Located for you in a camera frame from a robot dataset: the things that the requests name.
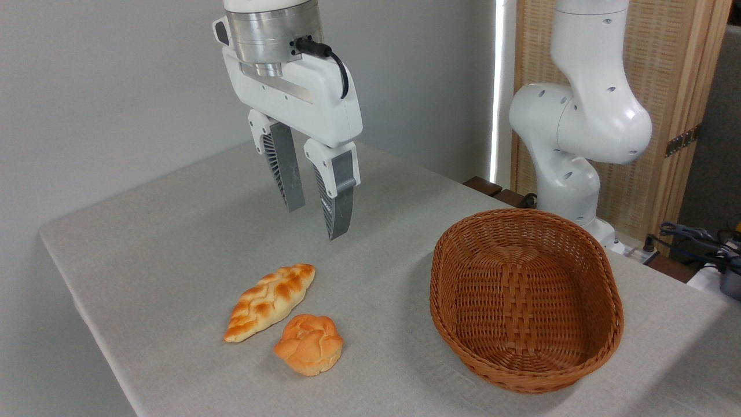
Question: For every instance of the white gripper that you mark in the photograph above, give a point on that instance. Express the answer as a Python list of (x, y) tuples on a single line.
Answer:
[(312, 107)]

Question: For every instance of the long braided bread loaf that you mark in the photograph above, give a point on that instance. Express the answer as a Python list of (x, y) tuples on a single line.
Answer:
[(269, 301)]

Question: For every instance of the round knotted bread roll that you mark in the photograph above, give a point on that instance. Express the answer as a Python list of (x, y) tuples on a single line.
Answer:
[(310, 344)]

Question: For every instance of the brown wicker oval basket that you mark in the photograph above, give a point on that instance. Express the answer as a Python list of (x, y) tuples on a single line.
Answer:
[(521, 301)]

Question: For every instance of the grey tablecloth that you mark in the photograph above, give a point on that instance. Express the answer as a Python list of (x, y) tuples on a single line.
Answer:
[(191, 243)]

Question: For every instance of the dark wooden furniture piece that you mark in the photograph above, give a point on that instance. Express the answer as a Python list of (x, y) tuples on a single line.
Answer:
[(483, 185)]

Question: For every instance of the metal screen hinge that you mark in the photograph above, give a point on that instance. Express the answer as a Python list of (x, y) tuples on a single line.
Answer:
[(682, 141)]

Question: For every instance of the wooden woven folding screen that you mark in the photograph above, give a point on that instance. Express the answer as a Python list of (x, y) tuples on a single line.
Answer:
[(677, 75)]

